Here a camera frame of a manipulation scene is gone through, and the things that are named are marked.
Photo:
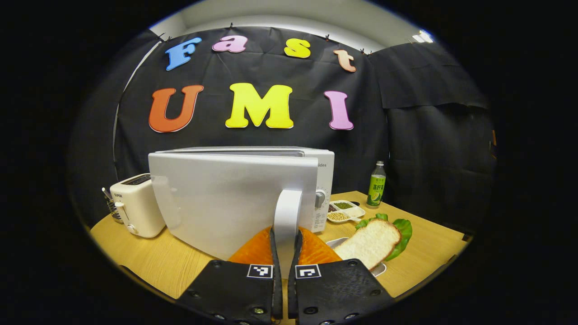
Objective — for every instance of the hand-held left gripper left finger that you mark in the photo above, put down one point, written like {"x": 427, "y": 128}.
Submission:
{"x": 278, "y": 293}

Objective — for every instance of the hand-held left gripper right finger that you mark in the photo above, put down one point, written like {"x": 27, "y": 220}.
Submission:
{"x": 292, "y": 293}

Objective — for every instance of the bread and lettuce sandwich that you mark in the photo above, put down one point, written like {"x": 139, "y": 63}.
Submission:
{"x": 370, "y": 241}

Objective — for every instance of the white microwave oven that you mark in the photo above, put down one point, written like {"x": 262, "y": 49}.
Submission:
{"x": 226, "y": 198}

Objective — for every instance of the white rectangular dish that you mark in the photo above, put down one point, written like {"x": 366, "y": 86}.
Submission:
{"x": 378, "y": 269}

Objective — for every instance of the white divided grain dish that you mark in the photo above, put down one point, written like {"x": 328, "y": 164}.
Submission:
{"x": 345, "y": 212}

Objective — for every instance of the green drink bottle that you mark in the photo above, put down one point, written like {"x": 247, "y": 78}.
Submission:
{"x": 375, "y": 189}

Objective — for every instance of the white toaster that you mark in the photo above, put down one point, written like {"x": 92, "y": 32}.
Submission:
{"x": 137, "y": 207}

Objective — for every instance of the ceiling light panel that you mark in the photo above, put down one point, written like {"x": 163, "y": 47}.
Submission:
{"x": 422, "y": 37}

